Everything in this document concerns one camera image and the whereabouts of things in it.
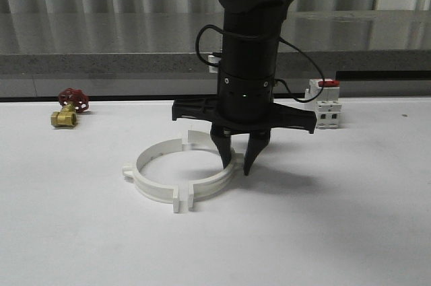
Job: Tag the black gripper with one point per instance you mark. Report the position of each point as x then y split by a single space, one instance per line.
243 105

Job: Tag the white half pipe clamp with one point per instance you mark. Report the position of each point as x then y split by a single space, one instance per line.
210 179
151 188

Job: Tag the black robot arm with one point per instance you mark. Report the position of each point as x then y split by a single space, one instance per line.
246 76

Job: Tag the brass valve with red handwheel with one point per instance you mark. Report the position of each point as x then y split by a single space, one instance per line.
73 102

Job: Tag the grey stone counter ledge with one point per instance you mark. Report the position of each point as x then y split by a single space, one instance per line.
160 45

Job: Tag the white circuit breaker red switch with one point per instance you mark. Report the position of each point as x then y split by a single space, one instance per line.
326 106

